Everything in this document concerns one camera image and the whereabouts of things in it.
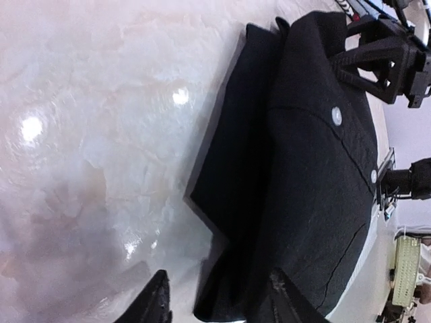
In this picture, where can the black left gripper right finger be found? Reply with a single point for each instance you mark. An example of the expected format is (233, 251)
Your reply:
(288, 304)

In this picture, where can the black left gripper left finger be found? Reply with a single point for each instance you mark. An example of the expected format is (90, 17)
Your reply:
(152, 305)

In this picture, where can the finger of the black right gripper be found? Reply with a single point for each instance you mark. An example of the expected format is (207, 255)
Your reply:
(369, 30)
(379, 71)

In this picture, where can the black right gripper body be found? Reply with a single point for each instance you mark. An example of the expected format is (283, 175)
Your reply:
(411, 77)

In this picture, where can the black long sleeve shirt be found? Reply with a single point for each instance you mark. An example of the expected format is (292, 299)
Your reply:
(287, 176)

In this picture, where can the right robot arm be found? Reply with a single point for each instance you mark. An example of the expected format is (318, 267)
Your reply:
(414, 15)

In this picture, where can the grey printed folded shirt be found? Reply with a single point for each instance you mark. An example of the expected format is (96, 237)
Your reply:
(356, 9)

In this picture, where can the beige perforated background box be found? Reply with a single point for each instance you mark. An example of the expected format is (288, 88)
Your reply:
(412, 265)

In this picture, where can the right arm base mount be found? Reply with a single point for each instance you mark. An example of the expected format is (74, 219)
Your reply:
(393, 185)

